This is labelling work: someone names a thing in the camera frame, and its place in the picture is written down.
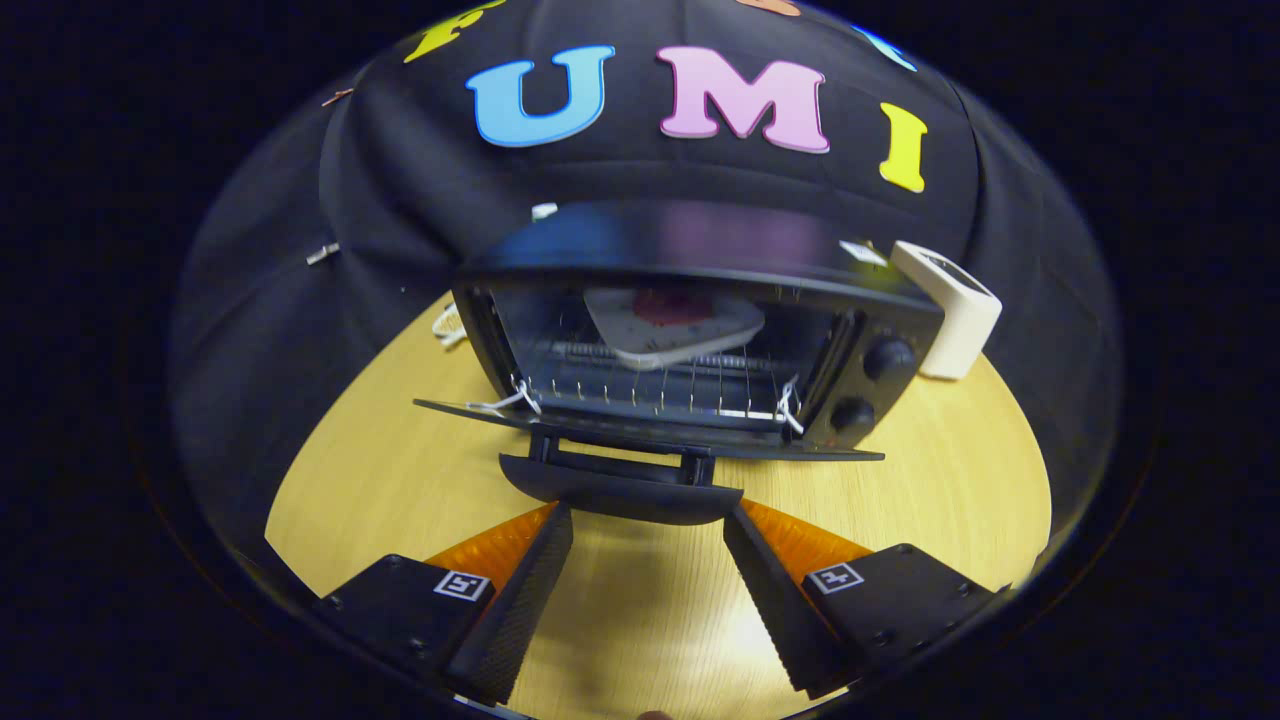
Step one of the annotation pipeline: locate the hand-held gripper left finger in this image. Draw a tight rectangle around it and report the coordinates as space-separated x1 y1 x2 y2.
315 502 575 707

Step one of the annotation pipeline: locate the white square plate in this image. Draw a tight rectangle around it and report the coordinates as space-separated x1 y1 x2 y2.
583 287 767 371

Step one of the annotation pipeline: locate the white bread toaster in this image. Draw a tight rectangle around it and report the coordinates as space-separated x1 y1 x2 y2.
890 240 1003 381

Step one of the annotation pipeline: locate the pink ham slice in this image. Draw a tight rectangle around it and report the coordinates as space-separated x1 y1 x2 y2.
630 288 716 329

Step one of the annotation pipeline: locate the black toaster oven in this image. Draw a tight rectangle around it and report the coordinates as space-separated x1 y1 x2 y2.
413 200 946 527

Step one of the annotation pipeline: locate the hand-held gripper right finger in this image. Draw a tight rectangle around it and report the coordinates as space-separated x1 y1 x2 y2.
722 500 1001 701

